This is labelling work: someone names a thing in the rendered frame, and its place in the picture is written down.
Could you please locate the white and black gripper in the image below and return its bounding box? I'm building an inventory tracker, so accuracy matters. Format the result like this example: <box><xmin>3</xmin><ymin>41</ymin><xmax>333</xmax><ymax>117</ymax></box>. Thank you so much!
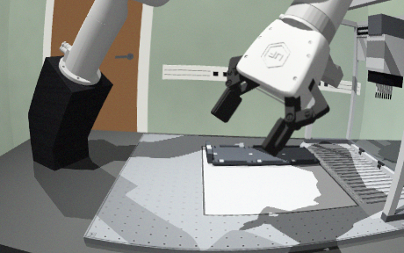
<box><xmin>211</xmin><ymin>15</ymin><xmax>330</xmax><ymax>157</ymax></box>

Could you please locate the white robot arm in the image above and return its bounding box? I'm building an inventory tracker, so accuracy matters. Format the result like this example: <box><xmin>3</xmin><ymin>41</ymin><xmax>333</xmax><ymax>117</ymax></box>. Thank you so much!
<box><xmin>59</xmin><ymin>0</ymin><xmax>353</xmax><ymax>88</ymax></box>

